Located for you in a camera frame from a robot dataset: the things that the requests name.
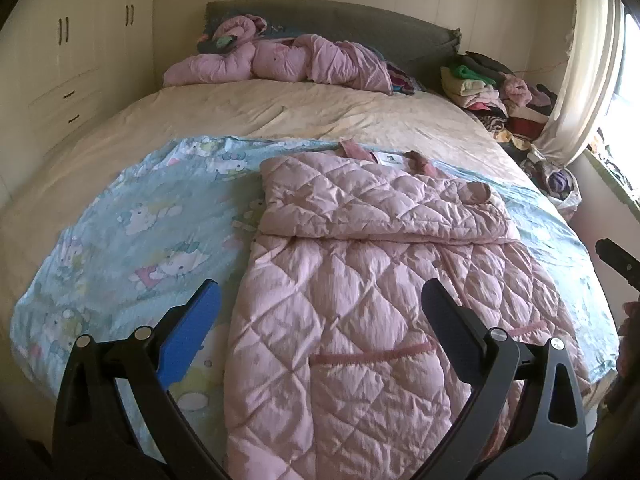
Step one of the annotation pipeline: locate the pile of folded clothes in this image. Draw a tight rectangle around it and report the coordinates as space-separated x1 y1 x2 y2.
440 52 558 161

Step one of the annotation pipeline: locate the crumpled pink comforter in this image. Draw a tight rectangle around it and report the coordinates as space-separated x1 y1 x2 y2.
164 34 393 93

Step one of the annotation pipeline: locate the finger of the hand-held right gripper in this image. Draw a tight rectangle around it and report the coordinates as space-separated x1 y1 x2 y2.
595 238 640 291

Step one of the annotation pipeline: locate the dark patterned cloth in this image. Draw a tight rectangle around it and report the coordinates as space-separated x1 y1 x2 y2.
587 130 640 196

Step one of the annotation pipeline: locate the pink fleece garment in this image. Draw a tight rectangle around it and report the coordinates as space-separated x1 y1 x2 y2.
197 15 271 53

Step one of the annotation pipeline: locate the plastic bag of clothes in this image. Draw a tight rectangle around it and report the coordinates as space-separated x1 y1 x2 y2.
522 152 581 216

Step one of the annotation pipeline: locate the bed with cream sheet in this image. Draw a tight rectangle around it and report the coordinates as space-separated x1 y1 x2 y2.
0 82 621 461

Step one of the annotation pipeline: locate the cream curtain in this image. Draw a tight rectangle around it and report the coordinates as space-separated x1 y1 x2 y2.
532 0 626 168

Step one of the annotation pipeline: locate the grey headboard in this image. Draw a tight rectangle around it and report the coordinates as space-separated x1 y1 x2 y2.
202 0 463 93

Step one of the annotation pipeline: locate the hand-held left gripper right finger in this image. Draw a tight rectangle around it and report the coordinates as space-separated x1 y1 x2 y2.
421 278 587 480

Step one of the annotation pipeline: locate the cream wardrobe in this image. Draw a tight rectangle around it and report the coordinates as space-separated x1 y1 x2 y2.
0 0 156 161

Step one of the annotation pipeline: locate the pink quilted jacket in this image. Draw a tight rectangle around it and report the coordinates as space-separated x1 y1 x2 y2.
224 140 593 480

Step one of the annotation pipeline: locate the window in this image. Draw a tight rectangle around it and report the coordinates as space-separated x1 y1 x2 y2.
600 0 640 126

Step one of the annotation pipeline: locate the colourful striped cloth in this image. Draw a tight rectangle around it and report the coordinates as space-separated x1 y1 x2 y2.
385 62 426 96

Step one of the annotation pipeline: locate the blue printed blanket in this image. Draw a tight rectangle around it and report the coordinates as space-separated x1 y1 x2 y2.
10 135 621 421

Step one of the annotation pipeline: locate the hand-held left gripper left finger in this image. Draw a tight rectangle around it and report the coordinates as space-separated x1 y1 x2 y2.
52 279 226 480

